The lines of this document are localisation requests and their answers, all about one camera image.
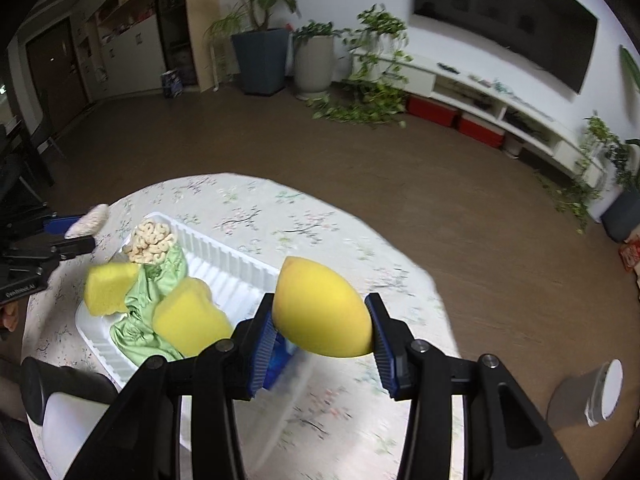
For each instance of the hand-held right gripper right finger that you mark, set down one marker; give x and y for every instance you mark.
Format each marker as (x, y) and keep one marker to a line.
(382, 345)

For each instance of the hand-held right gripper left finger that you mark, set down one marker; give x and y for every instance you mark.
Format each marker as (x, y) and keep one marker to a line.
(262, 355)

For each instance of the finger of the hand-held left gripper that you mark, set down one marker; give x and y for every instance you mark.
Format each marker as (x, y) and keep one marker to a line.
(60, 223)
(75, 247)

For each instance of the beige knitted scrubber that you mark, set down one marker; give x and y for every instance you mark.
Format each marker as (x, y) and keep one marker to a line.
(90, 220)

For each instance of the small yellow rectangular sponge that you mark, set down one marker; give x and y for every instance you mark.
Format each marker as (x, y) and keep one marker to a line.
(110, 287)

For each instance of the yellow egg-shaped makeup sponge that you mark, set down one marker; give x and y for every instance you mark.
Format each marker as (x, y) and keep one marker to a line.
(325, 310)

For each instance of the cream chenille duster head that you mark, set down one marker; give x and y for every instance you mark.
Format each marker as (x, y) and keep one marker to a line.
(150, 242)

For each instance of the tan peanut-shaped sponge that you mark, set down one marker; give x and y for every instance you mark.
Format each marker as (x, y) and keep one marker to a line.
(192, 320)

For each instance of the white plastic tray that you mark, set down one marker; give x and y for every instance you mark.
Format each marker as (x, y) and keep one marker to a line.
(225, 270)

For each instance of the person's left hand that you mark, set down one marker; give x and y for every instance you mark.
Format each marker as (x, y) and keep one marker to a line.
(7, 317)

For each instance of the blue tissue pack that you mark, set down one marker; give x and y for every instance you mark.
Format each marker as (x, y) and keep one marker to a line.
(280, 365)

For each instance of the dark dining furniture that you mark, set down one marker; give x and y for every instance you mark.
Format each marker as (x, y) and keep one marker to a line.
(25, 155)

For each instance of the green cloth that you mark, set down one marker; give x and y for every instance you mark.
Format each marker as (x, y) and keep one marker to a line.
(145, 320)

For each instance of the black and white cylinder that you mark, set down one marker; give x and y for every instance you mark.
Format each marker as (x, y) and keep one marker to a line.
(65, 395)

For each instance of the dark wooden door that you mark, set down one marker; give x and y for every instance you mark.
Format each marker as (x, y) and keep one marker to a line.
(57, 72)

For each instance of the grey trash bin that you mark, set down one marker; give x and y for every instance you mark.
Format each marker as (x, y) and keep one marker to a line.
(580, 395)

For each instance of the red storage box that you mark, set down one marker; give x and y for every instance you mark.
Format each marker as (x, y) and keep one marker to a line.
(481, 130)
(432, 111)

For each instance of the small white pot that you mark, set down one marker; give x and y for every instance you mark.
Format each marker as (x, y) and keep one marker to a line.
(513, 146)

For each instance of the red patterned packet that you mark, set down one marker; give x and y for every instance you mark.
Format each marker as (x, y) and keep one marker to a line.
(631, 255)

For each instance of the white tv stand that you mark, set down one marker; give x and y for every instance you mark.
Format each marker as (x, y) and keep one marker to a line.
(480, 95)

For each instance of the tall potted plant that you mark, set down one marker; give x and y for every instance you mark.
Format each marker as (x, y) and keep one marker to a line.
(262, 45)

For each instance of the dark grey planter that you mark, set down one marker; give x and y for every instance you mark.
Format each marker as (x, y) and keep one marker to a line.
(622, 215)

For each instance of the leafy plant beside tv stand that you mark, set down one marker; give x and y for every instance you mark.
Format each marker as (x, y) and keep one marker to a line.
(590, 160)

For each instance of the trailing green plant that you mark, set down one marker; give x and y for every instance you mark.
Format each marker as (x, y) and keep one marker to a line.
(375, 60)

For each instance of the plant in light grey planter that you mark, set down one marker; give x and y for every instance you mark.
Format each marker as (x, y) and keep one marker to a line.
(312, 60)

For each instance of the white wall cabinets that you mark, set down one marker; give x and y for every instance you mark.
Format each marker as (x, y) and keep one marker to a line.
(125, 35)

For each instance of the wall television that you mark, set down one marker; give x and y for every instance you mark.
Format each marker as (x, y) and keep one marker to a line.
(505, 15)

